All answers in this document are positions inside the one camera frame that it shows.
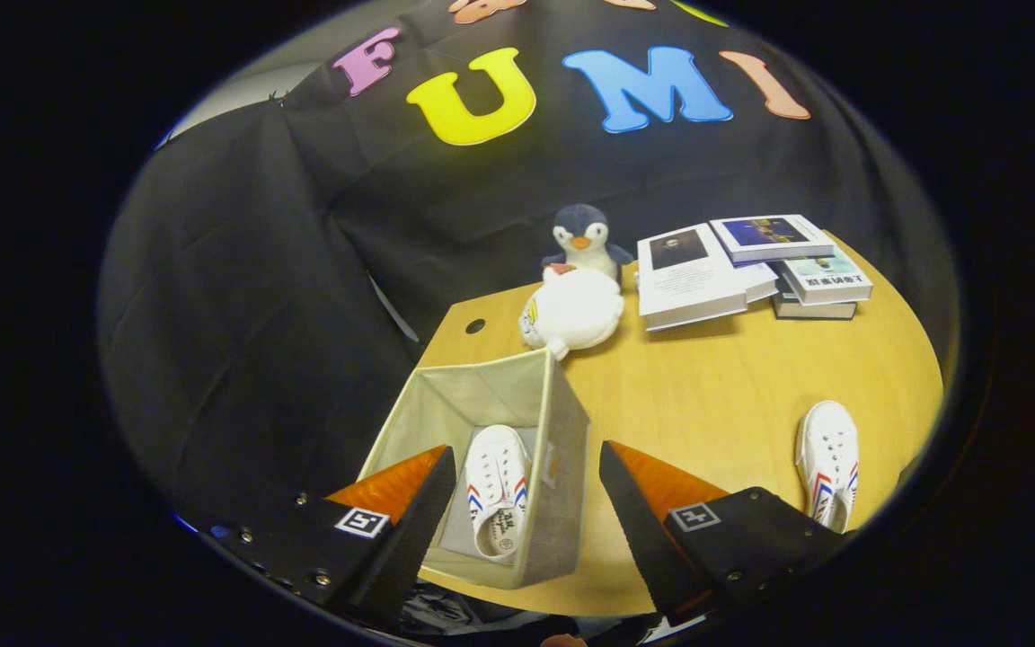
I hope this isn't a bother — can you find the dark thin book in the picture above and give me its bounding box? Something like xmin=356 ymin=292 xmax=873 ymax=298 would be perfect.
xmin=771 ymin=286 xmax=858 ymax=322

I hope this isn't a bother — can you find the beige fabric storage box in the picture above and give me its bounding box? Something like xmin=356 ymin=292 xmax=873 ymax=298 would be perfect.
xmin=358 ymin=348 xmax=590 ymax=591

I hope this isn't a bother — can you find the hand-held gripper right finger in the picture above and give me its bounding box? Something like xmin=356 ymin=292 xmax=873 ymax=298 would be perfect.
xmin=598 ymin=439 xmax=849 ymax=628

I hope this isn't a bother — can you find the book with blue cover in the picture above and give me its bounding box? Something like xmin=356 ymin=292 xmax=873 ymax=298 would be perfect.
xmin=709 ymin=214 xmax=836 ymax=265

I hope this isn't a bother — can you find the navy penguin plush toy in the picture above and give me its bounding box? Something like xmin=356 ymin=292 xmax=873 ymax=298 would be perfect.
xmin=542 ymin=203 xmax=635 ymax=284

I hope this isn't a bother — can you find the white book with portrait cover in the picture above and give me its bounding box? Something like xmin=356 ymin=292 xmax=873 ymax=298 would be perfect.
xmin=636 ymin=223 xmax=780 ymax=332

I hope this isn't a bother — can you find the black backdrop cloth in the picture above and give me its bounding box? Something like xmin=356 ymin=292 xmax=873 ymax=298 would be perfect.
xmin=97 ymin=0 xmax=959 ymax=540

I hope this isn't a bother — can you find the book with pale green cover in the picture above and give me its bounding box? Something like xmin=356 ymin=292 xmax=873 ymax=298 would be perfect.
xmin=778 ymin=246 xmax=874 ymax=306

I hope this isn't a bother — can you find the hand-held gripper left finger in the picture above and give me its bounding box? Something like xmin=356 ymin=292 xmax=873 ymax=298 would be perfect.
xmin=201 ymin=444 xmax=458 ymax=632

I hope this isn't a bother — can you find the white round plush toy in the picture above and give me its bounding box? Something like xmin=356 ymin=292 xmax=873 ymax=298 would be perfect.
xmin=519 ymin=263 xmax=626 ymax=361

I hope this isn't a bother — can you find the white canvas shoe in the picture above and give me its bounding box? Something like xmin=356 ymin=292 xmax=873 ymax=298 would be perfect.
xmin=464 ymin=424 xmax=532 ymax=562
xmin=794 ymin=400 xmax=862 ymax=533

